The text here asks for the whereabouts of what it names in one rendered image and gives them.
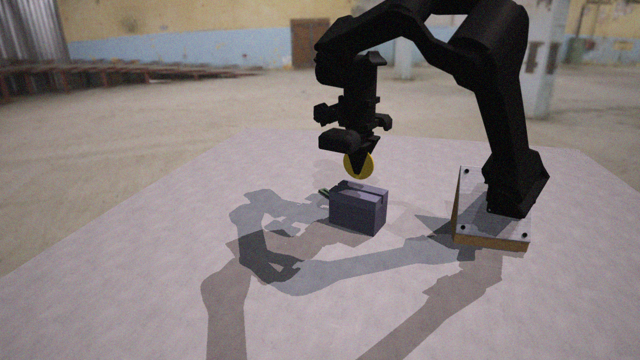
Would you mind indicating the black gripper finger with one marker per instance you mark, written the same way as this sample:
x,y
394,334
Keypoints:
x,y
357,158
373,140

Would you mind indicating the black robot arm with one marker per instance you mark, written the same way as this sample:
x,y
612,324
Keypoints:
x,y
484,55

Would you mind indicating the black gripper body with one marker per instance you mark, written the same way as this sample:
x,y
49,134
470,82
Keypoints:
x,y
360,119

